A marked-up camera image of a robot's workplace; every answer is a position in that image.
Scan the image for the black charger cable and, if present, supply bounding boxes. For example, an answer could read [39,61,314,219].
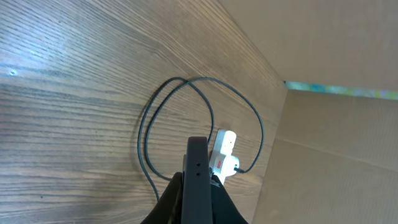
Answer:
[137,77,265,203]

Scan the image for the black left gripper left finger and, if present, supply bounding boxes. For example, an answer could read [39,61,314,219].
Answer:
[141,172,183,224]

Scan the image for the white charger plug adapter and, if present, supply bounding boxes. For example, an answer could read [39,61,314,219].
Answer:
[209,152,239,184]

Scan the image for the blue screen smartphone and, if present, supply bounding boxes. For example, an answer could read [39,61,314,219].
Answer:
[181,137,213,224]

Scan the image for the white power strip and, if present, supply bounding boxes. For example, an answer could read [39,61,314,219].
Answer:
[211,129,237,155]

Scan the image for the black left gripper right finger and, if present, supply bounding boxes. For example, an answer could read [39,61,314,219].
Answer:
[210,175,248,224]

